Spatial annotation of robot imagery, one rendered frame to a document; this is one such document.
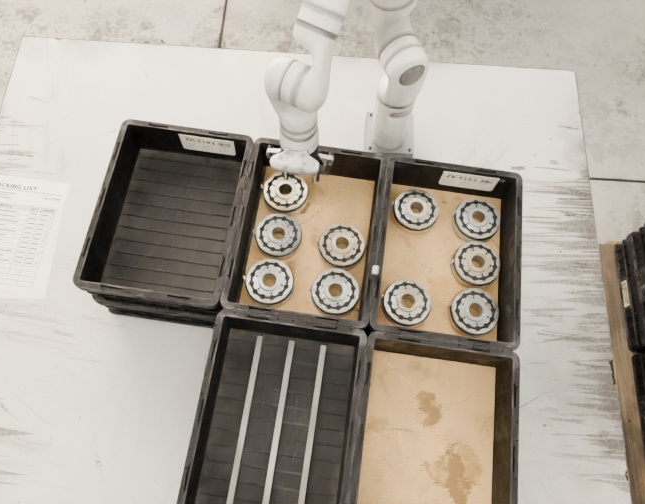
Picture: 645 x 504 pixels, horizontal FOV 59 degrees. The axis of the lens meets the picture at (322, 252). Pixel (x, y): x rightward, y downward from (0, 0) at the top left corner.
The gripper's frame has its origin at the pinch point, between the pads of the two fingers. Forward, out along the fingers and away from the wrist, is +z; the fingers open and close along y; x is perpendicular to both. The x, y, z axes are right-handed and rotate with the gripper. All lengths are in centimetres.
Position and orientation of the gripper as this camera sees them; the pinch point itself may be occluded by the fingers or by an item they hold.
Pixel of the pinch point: (300, 174)
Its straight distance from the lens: 122.6
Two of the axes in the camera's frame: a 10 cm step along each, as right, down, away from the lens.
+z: -0.1, 3.5, 9.4
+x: -1.3, 9.3, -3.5
